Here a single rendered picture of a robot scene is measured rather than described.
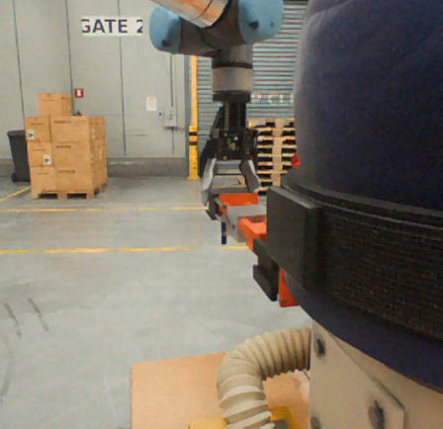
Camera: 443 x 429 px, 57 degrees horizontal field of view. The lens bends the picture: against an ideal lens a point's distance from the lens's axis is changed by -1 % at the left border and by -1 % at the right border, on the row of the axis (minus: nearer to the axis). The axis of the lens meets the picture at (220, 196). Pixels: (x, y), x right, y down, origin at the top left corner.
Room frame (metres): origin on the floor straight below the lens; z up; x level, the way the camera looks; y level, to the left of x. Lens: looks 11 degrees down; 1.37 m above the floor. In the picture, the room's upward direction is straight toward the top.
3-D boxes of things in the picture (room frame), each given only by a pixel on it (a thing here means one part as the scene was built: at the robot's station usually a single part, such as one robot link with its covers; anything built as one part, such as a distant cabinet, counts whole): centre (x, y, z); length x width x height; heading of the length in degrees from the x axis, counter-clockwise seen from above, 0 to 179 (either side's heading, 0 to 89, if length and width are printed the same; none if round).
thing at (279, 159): (7.57, -0.92, 0.65); 1.29 x 1.10 x 1.31; 3
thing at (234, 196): (0.78, -0.03, 1.20); 0.08 x 0.07 x 0.05; 12
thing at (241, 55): (0.77, -0.02, 1.50); 0.09 x 0.08 x 0.11; 130
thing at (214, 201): (0.72, 0.01, 1.20); 0.31 x 0.03 x 0.05; 12
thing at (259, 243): (0.44, -0.09, 1.20); 0.10 x 0.08 x 0.06; 102
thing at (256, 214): (0.65, -0.05, 1.19); 0.07 x 0.07 x 0.04; 12
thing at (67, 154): (7.24, 2.66, 0.87); 1.21 x 1.02 x 1.74; 3
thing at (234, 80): (0.77, -0.02, 1.42); 0.08 x 0.08 x 0.05
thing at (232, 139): (0.76, -0.02, 1.34); 0.09 x 0.08 x 0.12; 12
